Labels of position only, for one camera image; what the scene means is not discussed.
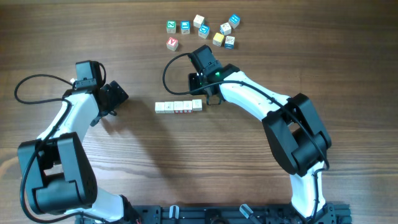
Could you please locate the red V wooden block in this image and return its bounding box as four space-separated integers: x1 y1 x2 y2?
166 37 178 51

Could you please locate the plain picture wooden block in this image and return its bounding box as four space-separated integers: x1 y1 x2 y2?
192 99 203 111

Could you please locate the red I block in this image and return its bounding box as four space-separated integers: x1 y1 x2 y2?
183 101 193 113
174 101 183 113

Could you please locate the green F wooden block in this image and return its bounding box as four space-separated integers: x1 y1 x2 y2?
155 102 165 113

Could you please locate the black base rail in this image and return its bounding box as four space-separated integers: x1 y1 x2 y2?
74 203 353 224

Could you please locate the blue top block left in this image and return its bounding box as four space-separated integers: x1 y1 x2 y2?
180 21 190 34

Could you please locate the blue side picture block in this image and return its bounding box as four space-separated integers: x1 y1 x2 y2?
220 22 232 35

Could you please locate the green N wooden block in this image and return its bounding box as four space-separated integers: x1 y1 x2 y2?
164 101 175 113

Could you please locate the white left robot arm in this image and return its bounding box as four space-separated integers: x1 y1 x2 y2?
17 60 142 223

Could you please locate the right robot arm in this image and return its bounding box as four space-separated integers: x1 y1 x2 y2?
188 45 331 222

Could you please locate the plain top wooden block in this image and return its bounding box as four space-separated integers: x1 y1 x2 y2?
193 14 205 28

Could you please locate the green top wooden block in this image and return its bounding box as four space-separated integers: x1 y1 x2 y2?
166 20 177 34

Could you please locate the blue D wooden block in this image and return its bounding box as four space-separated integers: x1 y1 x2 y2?
198 25 210 39

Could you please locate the blue X side block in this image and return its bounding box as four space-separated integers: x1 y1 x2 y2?
224 35 235 49

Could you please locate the yellow top wooden block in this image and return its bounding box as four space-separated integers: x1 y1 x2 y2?
212 32 224 47

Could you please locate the blue top block right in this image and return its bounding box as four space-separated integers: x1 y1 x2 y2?
228 14 241 29

